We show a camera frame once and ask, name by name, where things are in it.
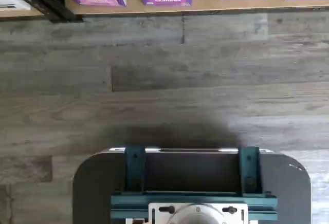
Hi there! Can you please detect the wooden shelf board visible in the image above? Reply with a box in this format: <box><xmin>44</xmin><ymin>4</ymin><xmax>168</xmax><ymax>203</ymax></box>
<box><xmin>64</xmin><ymin>0</ymin><xmax>329</xmax><ymax>17</ymax></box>
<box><xmin>0</xmin><ymin>8</ymin><xmax>46</xmax><ymax>19</ymax></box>

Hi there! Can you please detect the white mounting plate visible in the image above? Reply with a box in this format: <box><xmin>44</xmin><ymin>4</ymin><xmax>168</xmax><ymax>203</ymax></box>
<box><xmin>148</xmin><ymin>202</ymin><xmax>249</xmax><ymax>224</ymax></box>

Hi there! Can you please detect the teal metal frame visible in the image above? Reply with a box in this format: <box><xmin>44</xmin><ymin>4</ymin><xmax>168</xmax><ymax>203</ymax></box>
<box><xmin>110</xmin><ymin>145</ymin><xmax>279</xmax><ymax>222</ymax></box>

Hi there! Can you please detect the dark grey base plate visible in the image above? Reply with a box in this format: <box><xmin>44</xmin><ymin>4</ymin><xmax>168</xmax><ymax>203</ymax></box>
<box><xmin>72</xmin><ymin>147</ymin><xmax>312</xmax><ymax>224</ymax></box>

